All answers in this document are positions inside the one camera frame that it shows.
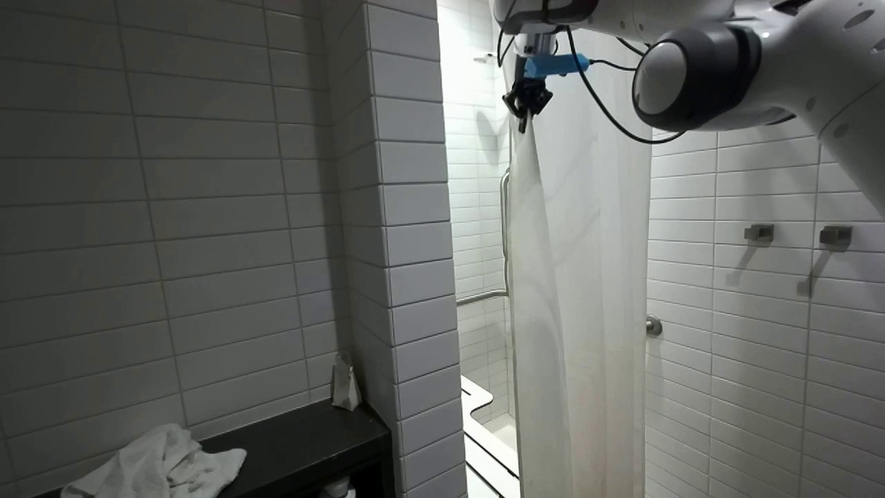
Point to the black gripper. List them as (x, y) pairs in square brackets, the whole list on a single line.
[(534, 92)]

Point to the white dotted shower curtain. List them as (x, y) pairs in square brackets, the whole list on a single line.
[(591, 321)]

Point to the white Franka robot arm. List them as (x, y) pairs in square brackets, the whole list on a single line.
[(811, 56)]

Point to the chrome hand shower head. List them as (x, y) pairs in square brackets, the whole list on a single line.
[(489, 56)]

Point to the horizontal metal grab bar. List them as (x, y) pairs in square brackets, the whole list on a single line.
[(481, 299)]

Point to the white slotted shower seat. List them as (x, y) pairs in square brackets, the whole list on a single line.
[(481, 397)]

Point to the black shelf unit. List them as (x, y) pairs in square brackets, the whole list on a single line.
[(294, 444)]

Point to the white crumpled towel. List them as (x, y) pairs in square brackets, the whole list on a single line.
[(156, 465)]

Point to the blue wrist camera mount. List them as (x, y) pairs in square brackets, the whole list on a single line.
[(562, 65)]

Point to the round metal wall flange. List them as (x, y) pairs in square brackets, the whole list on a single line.
[(653, 327)]

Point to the metal wall hook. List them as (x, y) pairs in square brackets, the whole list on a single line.
[(837, 240), (760, 234)]

